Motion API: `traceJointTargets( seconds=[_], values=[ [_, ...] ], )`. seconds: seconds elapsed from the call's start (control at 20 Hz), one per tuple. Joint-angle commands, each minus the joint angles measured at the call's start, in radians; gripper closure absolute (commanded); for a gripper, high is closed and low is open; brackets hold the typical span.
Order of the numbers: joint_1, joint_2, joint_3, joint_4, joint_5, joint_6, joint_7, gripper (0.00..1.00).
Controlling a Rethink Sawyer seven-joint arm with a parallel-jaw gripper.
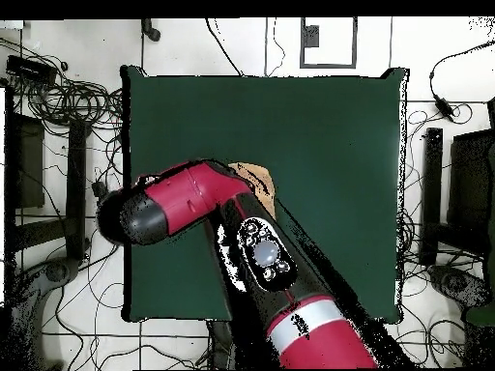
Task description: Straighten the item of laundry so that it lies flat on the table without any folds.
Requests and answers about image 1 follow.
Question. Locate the tan terry towel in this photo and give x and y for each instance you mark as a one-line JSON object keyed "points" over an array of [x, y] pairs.
{"points": [[267, 176]]}

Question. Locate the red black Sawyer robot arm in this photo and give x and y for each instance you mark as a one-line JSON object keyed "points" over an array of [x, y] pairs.
{"points": [[185, 193]]}

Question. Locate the black flat box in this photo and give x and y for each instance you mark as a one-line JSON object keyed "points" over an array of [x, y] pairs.
{"points": [[31, 69]]}

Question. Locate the dark green table cloth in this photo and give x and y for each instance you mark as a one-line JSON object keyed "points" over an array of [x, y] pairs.
{"points": [[328, 154]]}

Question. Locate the black power strip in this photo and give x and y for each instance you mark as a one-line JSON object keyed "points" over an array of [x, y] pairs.
{"points": [[99, 187]]}

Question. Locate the grey square plate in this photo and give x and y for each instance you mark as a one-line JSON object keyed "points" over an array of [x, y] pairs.
{"points": [[311, 36]]}

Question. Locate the small black caster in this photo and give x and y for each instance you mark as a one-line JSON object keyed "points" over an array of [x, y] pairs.
{"points": [[151, 34]]}

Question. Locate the grey stand foot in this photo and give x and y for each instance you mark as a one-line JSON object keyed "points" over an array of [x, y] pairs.
{"points": [[456, 282], [56, 272]]}

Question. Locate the black power adapter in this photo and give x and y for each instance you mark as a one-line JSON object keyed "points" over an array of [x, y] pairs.
{"points": [[444, 107]]}

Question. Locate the grey rectangular floor frame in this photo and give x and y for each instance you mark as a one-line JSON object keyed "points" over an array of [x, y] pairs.
{"points": [[302, 54]]}

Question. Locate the black metal frame stand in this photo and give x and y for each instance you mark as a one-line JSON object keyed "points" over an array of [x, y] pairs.
{"points": [[75, 154], [432, 174]]}

